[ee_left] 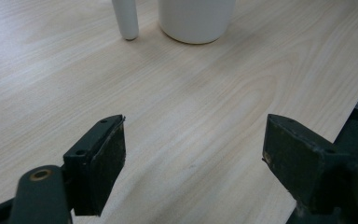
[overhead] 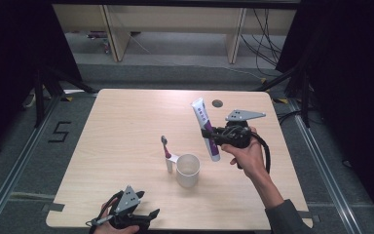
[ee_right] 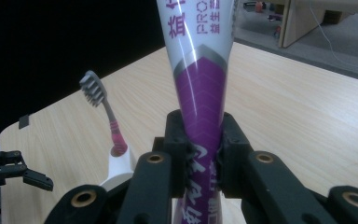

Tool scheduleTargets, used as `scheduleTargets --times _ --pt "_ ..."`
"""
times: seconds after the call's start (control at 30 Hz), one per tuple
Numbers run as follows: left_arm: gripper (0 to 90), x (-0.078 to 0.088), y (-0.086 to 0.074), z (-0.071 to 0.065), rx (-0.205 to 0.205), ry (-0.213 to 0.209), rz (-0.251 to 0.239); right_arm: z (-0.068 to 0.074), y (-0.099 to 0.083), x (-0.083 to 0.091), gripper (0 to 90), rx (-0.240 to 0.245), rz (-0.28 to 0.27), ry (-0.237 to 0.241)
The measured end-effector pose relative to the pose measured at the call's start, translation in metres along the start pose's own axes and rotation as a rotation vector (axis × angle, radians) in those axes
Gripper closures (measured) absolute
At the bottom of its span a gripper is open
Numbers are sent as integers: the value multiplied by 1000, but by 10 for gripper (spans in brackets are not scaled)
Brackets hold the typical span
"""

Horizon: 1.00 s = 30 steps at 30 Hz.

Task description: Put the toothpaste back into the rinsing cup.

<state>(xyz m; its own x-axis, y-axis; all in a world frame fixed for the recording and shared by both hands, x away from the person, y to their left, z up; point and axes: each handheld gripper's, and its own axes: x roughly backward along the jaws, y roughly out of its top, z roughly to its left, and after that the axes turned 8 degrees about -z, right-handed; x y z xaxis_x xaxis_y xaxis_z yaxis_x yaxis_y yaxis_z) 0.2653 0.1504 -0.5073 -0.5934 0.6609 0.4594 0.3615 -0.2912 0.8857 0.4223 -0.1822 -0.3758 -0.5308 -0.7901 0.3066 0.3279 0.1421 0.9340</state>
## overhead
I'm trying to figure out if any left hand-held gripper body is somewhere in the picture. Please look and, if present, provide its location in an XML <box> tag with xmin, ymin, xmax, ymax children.
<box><xmin>109</xmin><ymin>185</ymin><xmax>152</xmax><ymax>230</ymax></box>

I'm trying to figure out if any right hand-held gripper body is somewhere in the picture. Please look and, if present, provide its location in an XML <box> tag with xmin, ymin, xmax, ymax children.
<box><xmin>213</xmin><ymin>109</ymin><xmax>267</xmax><ymax>149</ymax></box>

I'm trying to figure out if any white and purple toothpaste tube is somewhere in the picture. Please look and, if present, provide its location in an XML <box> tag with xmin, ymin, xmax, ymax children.
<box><xmin>190</xmin><ymin>97</ymin><xmax>222</xmax><ymax>163</ymax></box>

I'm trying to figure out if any pink toothbrush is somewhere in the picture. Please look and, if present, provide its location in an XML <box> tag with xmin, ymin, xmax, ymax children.
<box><xmin>160</xmin><ymin>135</ymin><xmax>173</xmax><ymax>160</ymax></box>

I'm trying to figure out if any white cup with holder handle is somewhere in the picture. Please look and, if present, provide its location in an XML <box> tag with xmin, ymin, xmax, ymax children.
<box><xmin>164</xmin><ymin>152</ymin><xmax>202</xmax><ymax>189</ymax></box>

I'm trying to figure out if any person's right hand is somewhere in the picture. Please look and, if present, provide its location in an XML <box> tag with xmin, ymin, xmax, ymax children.
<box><xmin>221</xmin><ymin>127</ymin><xmax>269</xmax><ymax>181</ymax></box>

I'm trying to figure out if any person's left hand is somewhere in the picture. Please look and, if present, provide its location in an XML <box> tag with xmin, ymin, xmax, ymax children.
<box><xmin>93</xmin><ymin>198</ymin><xmax>141</xmax><ymax>234</ymax></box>

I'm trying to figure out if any black metal stand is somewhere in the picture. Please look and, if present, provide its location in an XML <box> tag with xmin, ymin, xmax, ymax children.
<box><xmin>255</xmin><ymin>60</ymin><xmax>312</xmax><ymax>129</ymax></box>
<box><xmin>33</xmin><ymin>64</ymin><xmax>95</xmax><ymax>129</ymax></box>

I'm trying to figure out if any grey tape strip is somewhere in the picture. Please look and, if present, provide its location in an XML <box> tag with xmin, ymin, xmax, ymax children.
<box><xmin>41</xmin><ymin>202</ymin><xmax>66</xmax><ymax>213</ymax></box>

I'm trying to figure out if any black curtain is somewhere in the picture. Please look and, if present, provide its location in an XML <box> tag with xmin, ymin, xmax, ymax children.
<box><xmin>0</xmin><ymin>0</ymin><xmax>83</xmax><ymax>164</ymax></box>
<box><xmin>275</xmin><ymin>0</ymin><xmax>374</xmax><ymax>225</ymax></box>

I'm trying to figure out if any light wooden shelf unit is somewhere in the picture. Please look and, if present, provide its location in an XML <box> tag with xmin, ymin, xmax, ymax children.
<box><xmin>52</xmin><ymin>4</ymin><xmax>297</xmax><ymax>64</ymax></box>

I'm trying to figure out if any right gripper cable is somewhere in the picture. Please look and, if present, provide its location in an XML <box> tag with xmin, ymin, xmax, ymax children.
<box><xmin>250</xmin><ymin>131</ymin><xmax>272</xmax><ymax>175</ymax></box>

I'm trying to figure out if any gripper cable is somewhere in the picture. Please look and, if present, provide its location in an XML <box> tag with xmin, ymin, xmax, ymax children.
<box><xmin>250</xmin><ymin>131</ymin><xmax>272</xmax><ymax>175</ymax></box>
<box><xmin>85</xmin><ymin>190</ymin><xmax>125</xmax><ymax>228</ymax></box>

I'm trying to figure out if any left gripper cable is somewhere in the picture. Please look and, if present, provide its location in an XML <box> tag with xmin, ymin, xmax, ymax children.
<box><xmin>85</xmin><ymin>190</ymin><xmax>125</xmax><ymax>228</ymax></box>

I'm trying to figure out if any aluminium floor rail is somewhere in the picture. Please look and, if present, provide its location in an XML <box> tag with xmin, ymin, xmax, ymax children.
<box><xmin>287</xmin><ymin>97</ymin><xmax>362</xmax><ymax>234</ymax></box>
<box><xmin>0</xmin><ymin>95</ymin><xmax>61</xmax><ymax>234</ymax></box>

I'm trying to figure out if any bundle of black cables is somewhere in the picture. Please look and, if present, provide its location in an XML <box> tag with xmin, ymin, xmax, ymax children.
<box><xmin>240</xmin><ymin>8</ymin><xmax>287</xmax><ymax>78</ymax></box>

